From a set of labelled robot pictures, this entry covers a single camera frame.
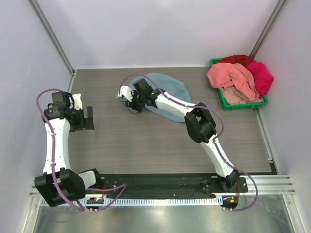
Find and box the light blue t shirt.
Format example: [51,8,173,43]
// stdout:
[115,72,192,124]

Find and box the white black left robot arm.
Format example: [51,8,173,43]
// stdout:
[35,88,103,212]

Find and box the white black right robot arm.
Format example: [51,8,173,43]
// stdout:
[118,78,240,192]

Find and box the salmon pink t shirt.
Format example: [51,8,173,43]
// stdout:
[207,63,260,102]

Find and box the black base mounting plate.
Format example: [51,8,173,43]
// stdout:
[93,173,248,200]

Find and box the green plastic bin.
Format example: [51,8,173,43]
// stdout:
[207,58,268,110]

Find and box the beige t shirt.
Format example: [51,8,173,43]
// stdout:
[222,86,263,105]

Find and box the dark red t shirt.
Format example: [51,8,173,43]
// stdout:
[217,55,255,68]

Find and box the magenta t shirt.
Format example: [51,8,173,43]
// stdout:
[247,62,274,96]

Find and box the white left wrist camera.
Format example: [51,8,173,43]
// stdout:
[69,93,83,110]

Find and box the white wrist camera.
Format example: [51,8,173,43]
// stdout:
[69,93,83,110]
[117,85,133,102]

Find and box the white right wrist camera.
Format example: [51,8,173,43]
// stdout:
[117,85,133,102]

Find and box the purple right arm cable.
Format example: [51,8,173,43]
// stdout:
[119,74,258,212]

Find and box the aluminium frame post left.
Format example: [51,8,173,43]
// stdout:
[27,0,76,76]

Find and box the aluminium frame post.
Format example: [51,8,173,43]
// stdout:
[27,0,76,76]
[249,0,288,59]

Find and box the slotted white cable duct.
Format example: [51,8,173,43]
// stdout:
[80,196,223,207]

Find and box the aluminium front rail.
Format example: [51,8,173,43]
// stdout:
[29,175,296,198]

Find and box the aluminium frame post right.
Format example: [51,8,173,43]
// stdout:
[249,0,288,59]

